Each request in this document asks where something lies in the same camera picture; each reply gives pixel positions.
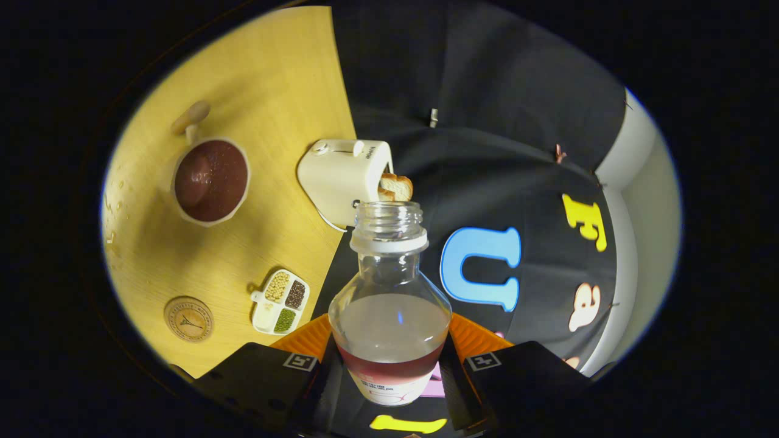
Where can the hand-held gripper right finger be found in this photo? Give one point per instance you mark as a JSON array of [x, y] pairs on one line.
[[456, 389]]

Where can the clear juice bottle red label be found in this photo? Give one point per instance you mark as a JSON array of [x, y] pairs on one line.
[[389, 328]]

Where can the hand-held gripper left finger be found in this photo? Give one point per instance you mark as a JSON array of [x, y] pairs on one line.
[[325, 395]]

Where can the round cork coaster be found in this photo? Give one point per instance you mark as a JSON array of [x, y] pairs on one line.
[[188, 319]]

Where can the wooden table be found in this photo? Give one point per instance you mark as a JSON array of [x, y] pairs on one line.
[[274, 91]]

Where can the pink cloth clip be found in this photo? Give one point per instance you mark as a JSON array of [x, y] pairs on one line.
[[560, 153]]

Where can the toast slice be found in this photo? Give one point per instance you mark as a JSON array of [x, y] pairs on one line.
[[385, 194], [401, 185]]

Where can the black backdrop cloth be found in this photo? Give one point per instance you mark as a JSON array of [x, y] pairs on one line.
[[487, 91]]

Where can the white toaster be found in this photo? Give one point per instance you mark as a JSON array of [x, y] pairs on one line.
[[341, 176]]

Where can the white divided grain dish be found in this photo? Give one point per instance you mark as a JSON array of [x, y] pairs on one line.
[[268, 313]]

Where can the white cloth clip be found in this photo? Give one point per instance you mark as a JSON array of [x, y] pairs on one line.
[[434, 117]]

